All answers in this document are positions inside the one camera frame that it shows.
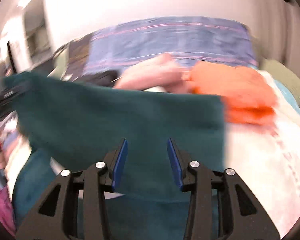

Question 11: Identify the person's left forearm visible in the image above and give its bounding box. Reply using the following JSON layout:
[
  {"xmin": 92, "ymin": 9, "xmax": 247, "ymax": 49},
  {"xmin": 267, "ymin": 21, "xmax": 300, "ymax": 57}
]
[{"xmin": 0, "ymin": 177, "xmax": 17, "ymax": 237}]

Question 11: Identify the teal fleece hoodie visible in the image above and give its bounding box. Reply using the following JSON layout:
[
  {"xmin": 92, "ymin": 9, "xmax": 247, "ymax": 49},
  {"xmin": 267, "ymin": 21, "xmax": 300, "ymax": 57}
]
[{"xmin": 4, "ymin": 71, "xmax": 225, "ymax": 240}]

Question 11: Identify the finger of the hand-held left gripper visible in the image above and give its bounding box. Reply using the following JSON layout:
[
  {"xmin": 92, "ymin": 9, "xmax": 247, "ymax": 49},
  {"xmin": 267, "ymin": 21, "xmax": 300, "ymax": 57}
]
[{"xmin": 4, "ymin": 84, "xmax": 32, "ymax": 100}]

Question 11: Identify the orange puffer jacket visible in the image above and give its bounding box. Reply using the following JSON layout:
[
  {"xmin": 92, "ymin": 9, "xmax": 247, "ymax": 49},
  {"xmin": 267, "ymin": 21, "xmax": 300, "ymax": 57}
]
[{"xmin": 189, "ymin": 62, "xmax": 278, "ymax": 127}]

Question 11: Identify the dark printed blanket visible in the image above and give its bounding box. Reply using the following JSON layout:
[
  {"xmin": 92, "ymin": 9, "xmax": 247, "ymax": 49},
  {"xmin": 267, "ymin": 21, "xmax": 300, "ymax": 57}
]
[{"xmin": 61, "ymin": 36, "xmax": 95, "ymax": 79}]

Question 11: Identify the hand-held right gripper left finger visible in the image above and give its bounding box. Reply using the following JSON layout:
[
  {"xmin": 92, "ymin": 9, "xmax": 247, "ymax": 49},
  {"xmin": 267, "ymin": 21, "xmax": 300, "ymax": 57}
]
[{"xmin": 15, "ymin": 138, "xmax": 128, "ymax": 240}]

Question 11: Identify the pink garment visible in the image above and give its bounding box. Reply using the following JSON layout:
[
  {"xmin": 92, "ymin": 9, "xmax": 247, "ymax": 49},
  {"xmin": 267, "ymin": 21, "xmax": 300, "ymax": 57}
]
[{"xmin": 114, "ymin": 53, "xmax": 190, "ymax": 93}]

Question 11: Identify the cream fleece jacket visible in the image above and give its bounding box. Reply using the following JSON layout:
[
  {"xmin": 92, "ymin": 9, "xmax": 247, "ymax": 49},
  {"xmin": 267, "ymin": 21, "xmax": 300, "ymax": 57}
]
[{"xmin": 144, "ymin": 85, "xmax": 168, "ymax": 93}]

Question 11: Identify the black garment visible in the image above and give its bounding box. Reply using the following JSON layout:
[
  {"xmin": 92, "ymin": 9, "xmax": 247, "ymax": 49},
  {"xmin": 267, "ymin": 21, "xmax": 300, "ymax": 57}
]
[{"xmin": 96, "ymin": 71, "xmax": 119, "ymax": 87}]

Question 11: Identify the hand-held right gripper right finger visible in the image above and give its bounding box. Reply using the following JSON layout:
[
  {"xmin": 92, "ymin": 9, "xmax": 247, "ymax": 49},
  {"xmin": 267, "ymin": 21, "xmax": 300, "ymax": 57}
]
[{"xmin": 167, "ymin": 137, "xmax": 282, "ymax": 240}]

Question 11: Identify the green cushion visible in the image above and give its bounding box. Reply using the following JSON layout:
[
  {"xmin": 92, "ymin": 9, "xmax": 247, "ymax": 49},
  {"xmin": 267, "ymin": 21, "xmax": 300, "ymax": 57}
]
[{"xmin": 261, "ymin": 59, "xmax": 300, "ymax": 108}]

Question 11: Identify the pink fluffy blanket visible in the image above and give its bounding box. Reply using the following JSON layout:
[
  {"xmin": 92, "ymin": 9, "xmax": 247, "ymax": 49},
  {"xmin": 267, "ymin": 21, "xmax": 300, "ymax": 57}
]
[{"xmin": 1, "ymin": 71, "xmax": 300, "ymax": 240}]

